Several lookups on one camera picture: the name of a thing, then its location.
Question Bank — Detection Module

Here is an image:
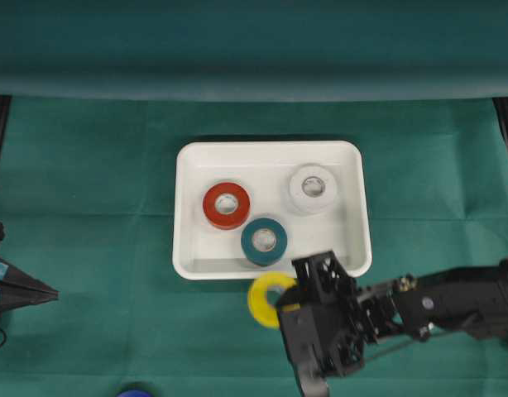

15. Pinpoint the green table cloth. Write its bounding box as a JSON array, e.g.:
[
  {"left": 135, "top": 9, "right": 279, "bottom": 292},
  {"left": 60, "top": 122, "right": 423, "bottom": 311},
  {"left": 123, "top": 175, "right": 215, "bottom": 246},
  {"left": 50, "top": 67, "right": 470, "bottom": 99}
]
[{"left": 0, "top": 1, "right": 508, "bottom": 396}]

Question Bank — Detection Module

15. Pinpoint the white tape roll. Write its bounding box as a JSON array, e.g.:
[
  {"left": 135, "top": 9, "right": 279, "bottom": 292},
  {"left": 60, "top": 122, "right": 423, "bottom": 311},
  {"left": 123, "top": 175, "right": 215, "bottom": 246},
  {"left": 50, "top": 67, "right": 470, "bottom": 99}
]
[{"left": 289, "top": 165, "right": 338, "bottom": 213}]

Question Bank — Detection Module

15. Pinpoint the green tape roll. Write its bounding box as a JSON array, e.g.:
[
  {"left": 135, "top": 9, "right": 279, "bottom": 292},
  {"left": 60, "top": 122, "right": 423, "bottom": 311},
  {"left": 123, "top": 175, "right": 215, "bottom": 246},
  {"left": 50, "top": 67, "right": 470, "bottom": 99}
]
[{"left": 241, "top": 218, "right": 288, "bottom": 267}]

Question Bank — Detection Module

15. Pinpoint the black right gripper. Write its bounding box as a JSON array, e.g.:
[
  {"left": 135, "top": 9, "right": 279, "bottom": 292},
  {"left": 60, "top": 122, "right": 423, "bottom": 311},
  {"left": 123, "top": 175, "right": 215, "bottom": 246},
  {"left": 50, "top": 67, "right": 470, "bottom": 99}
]
[{"left": 276, "top": 251, "right": 403, "bottom": 397}]

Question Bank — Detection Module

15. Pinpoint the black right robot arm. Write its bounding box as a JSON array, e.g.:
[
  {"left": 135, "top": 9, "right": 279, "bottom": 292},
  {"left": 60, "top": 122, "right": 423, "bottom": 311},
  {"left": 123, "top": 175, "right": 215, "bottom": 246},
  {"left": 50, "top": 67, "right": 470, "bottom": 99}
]
[{"left": 276, "top": 251, "right": 508, "bottom": 396}]

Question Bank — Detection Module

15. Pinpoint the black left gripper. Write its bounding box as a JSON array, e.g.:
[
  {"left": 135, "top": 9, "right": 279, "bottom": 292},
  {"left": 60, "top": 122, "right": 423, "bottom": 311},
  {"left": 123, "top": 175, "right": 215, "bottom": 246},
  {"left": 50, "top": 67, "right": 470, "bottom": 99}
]
[{"left": 0, "top": 222, "right": 59, "bottom": 313}]

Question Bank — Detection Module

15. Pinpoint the blue tape roll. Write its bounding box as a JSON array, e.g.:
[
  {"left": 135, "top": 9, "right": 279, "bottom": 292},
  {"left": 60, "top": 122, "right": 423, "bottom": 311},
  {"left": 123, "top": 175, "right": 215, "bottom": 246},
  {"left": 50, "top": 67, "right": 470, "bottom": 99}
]
[{"left": 116, "top": 388, "right": 152, "bottom": 397}]

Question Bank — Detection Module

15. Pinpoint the yellow tape roll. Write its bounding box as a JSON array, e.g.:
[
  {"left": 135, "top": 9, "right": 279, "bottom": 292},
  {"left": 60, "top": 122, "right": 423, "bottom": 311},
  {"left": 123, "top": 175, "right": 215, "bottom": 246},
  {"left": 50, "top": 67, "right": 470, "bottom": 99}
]
[{"left": 247, "top": 272, "right": 297, "bottom": 329}]

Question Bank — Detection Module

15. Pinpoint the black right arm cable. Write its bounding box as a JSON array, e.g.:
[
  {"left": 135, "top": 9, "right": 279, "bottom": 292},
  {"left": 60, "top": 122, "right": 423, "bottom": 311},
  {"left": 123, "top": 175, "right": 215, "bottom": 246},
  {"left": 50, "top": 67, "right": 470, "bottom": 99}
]
[{"left": 361, "top": 328, "right": 458, "bottom": 361}]

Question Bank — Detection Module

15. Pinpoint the red tape roll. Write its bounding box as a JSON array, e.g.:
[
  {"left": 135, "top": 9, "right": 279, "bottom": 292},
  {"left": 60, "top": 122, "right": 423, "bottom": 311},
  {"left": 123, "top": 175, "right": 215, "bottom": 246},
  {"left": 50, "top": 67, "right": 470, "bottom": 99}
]
[{"left": 203, "top": 182, "right": 251, "bottom": 230}]

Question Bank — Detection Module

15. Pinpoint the white rectangular plastic tray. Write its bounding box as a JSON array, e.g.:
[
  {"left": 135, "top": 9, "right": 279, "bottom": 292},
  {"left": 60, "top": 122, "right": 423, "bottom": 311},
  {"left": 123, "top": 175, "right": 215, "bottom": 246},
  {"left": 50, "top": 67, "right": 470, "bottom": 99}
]
[{"left": 172, "top": 141, "right": 372, "bottom": 280}]

